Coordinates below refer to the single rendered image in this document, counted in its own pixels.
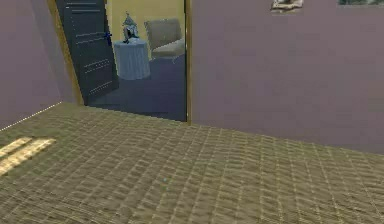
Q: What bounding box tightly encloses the grey armchair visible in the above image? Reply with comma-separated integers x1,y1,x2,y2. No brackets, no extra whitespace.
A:
143,17,186,62

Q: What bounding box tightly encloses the pale blue round side table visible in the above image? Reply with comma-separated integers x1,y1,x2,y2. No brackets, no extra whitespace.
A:
113,37,152,81

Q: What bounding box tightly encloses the grey blue table lamp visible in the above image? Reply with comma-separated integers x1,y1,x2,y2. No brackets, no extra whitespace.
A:
121,11,140,45

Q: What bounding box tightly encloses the dark blue room door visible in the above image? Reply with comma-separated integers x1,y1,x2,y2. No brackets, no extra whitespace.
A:
55,0,120,106

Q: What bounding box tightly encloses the pale framed wall picture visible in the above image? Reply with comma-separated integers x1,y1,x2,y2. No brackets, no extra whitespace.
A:
270,0,305,14

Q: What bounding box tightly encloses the dark green framed wall picture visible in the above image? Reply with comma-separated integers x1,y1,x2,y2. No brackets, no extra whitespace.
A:
338,0,384,6

